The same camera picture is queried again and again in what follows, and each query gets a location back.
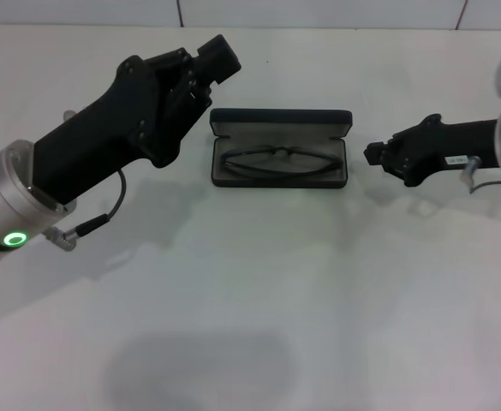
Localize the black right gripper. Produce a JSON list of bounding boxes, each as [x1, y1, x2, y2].
[[362, 113, 501, 189]]

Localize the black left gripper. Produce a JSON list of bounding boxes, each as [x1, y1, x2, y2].
[[33, 54, 213, 204]]

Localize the black glasses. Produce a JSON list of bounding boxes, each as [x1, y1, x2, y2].
[[222, 144, 343, 178]]

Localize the black glasses case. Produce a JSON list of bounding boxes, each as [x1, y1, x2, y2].
[[209, 107, 355, 190]]

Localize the left gripper cable with plug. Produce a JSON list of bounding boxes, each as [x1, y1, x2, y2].
[[44, 169, 128, 254]]

